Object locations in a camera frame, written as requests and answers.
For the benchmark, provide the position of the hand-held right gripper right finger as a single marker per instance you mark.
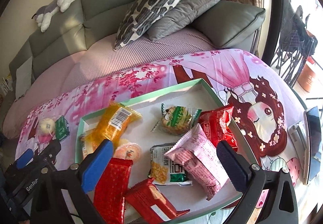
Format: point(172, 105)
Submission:
point(229, 162)

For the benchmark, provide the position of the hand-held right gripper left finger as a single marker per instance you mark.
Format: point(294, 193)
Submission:
point(97, 163)

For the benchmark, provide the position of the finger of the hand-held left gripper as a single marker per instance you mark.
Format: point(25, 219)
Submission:
point(24, 159)
point(50, 152)

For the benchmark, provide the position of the cream packet with orange text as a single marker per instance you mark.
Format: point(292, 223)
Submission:
point(88, 145)

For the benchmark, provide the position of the jelly cup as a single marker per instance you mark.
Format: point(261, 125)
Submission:
point(127, 150)

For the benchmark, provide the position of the pink snack packet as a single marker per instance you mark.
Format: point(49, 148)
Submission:
point(196, 161)

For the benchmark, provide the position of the red flower print snack packet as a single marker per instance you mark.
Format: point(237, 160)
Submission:
point(217, 123)

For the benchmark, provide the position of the orange snack packet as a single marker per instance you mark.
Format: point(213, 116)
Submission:
point(113, 123)

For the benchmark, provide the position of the red packet with white label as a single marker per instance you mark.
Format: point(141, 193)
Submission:
point(151, 196)

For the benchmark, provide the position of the green and white snack packet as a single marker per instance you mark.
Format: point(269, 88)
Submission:
point(161, 166)

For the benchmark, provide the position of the clear biscuit packet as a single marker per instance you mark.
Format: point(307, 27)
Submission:
point(174, 120)

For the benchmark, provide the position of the mint green box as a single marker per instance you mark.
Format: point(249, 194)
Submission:
point(149, 111)

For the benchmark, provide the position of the round bun in clear wrapper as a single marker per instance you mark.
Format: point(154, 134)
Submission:
point(46, 126)

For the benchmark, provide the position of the small green snack packet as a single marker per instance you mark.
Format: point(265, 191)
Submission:
point(61, 128)

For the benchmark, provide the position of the silver device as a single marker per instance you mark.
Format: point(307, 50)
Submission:
point(297, 137)

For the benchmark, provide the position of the pale blue pillow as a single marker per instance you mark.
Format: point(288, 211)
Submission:
point(24, 77)

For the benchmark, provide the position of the black smartphone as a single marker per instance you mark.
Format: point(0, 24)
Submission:
point(314, 143)

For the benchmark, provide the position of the printed blanket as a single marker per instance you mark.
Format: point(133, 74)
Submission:
point(227, 70)

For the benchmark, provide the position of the pink sofa cover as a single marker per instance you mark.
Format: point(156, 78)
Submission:
point(101, 62)

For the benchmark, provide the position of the orange pot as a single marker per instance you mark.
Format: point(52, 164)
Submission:
point(307, 77)

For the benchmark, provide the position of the black folding chair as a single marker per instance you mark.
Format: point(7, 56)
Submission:
point(295, 37)

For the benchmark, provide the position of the grey and white plush toy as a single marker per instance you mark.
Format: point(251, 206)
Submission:
point(58, 3)

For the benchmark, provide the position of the grey pillow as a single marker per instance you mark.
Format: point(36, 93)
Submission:
point(186, 12)

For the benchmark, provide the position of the grey sofa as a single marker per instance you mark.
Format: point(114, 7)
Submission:
point(101, 1)

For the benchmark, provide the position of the black and white patterned pillow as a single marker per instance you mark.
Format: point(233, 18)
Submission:
point(151, 6)

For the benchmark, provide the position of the black door frame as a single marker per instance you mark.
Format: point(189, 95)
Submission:
point(275, 6)

